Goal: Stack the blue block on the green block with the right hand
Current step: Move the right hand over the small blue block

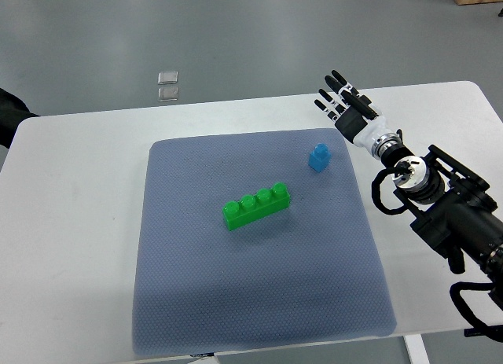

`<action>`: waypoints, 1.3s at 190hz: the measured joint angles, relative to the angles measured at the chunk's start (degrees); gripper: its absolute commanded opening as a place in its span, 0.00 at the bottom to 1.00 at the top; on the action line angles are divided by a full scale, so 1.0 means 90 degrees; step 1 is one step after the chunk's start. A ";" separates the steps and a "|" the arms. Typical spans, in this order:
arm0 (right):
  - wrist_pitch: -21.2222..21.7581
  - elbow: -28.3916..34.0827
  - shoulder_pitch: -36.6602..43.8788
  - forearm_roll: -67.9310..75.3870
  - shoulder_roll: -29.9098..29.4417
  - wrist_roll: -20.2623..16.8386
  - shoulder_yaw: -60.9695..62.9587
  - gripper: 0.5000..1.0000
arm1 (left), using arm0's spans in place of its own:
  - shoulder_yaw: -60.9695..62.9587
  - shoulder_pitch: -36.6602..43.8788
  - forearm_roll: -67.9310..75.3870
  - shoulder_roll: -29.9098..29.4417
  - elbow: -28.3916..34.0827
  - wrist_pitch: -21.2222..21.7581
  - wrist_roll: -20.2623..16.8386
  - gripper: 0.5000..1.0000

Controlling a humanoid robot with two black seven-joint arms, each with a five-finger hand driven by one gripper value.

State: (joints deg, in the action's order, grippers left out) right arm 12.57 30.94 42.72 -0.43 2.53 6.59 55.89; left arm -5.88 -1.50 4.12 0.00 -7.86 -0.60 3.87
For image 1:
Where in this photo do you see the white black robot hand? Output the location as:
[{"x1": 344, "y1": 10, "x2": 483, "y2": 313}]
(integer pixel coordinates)
[{"x1": 314, "y1": 70, "x2": 398, "y2": 156}]

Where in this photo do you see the upper floor socket plate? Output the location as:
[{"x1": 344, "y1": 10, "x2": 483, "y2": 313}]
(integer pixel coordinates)
[{"x1": 157, "y1": 70, "x2": 178, "y2": 85}]

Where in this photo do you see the black table control panel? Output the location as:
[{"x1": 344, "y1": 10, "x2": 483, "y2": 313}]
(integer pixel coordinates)
[{"x1": 463, "y1": 328, "x2": 487, "y2": 338}]

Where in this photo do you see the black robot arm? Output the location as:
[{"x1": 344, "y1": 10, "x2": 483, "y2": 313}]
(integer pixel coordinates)
[{"x1": 371, "y1": 132, "x2": 502, "y2": 342}]

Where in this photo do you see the small blue block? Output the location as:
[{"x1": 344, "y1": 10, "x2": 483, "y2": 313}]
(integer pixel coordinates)
[{"x1": 308, "y1": 143, "x2": 332, "y2": 173}]

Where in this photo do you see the black object at left edge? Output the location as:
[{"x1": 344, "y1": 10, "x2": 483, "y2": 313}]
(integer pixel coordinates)
[{"x1": 0, "y1": 89, "x2": 38, "y2": 149}]

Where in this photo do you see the long green block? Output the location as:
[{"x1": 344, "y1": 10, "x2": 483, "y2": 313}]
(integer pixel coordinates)
[{"x1": 222, "y1": 182, "x2": 291, "y2": 231}]

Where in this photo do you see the blue-grey mat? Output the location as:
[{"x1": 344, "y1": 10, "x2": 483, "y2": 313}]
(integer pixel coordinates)
[{"x1": 132, "y1": 128, "x2": 396, "y2": 356}]

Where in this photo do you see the white table leg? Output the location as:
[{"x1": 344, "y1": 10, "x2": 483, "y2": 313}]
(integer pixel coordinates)
[{"x1": 403, "y1": 334, "x2": 430, "y2": 364}]

